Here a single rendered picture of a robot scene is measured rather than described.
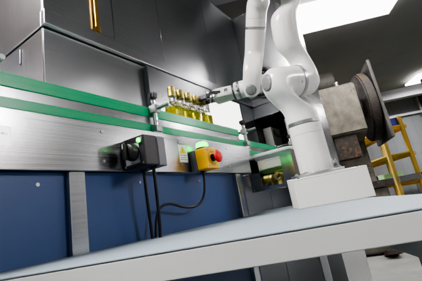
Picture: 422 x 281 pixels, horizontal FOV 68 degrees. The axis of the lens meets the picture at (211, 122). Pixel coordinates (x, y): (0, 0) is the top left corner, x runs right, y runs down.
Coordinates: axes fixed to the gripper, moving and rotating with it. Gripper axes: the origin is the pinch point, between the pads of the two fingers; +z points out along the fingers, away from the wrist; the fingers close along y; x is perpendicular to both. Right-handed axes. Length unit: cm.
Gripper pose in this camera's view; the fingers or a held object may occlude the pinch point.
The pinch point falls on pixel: (204, 100)
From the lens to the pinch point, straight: 154.2
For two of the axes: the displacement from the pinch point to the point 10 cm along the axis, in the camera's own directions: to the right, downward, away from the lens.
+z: -9.4, 2.4, 2.5
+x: -1.7, -9.5, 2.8
